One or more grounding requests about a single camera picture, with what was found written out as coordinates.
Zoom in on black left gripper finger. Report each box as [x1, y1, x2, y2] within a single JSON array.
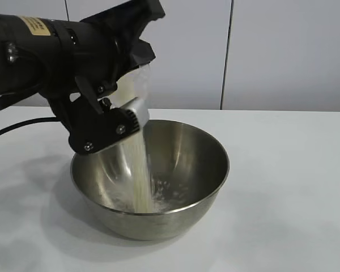
[[131, 38, 156, 69], [110, 0, 165, 40]]

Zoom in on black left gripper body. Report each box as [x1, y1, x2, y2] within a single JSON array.
[[55, 11, 139, 100]]

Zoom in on translucent plastic measuring cup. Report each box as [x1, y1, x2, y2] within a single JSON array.
[[113, 61, 151, 110]]

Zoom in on white rice grains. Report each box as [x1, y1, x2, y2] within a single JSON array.
[[107, 76, 198, 214]]

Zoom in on stainless steel mixing bowl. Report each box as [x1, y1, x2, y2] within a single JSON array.
[[70, 118, 231, 241]]

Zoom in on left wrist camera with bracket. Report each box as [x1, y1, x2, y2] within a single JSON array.
[[49, 75, 150, 156]]

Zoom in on black camera cable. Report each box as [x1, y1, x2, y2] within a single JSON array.
[[0, 117, 60, 142]]

